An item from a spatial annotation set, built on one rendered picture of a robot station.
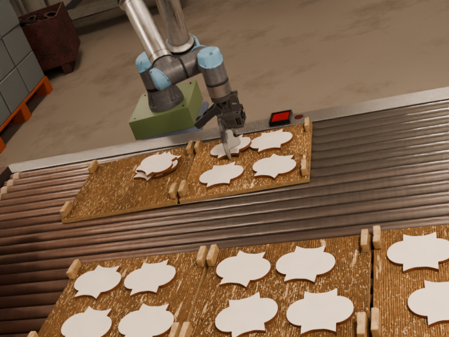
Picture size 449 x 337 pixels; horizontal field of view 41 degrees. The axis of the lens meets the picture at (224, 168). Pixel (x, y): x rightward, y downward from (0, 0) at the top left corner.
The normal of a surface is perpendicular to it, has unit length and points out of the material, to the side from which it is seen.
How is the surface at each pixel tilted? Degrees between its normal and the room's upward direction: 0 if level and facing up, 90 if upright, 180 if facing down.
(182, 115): 90
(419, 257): 0
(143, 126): 90
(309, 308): 0
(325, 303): 0
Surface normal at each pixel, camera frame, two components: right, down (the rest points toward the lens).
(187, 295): -0.29, -0.83
